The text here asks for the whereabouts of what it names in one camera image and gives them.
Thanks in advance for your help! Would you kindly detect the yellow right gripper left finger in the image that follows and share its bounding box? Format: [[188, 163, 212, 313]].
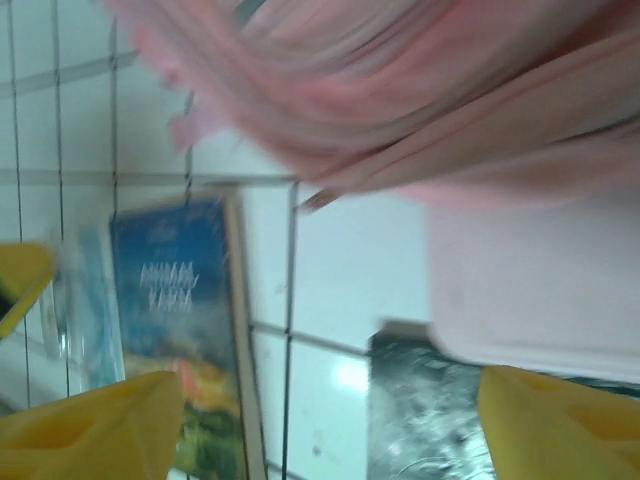
[[0, 369, 186, 480]]

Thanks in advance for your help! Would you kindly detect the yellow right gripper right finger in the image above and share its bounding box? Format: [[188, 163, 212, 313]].
[[474, 364, 640, 480]]

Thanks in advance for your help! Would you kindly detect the clear bag of blue pens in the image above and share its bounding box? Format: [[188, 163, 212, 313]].
[[39, 224, 127, 389]]

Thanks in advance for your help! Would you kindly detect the black glossy notebook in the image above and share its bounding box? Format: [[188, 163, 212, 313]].
[[367, 319, 504, 480]]

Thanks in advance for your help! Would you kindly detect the pink pencil case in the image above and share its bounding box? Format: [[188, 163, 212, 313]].
[[427, 197, 640, 384]]

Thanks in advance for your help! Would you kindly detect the blue cover book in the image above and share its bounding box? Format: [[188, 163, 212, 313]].
[[107, 192, 266, 480]]

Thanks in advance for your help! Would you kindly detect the pink student backpack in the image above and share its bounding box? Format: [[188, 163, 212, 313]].
[[102, 0, 640, 211]]

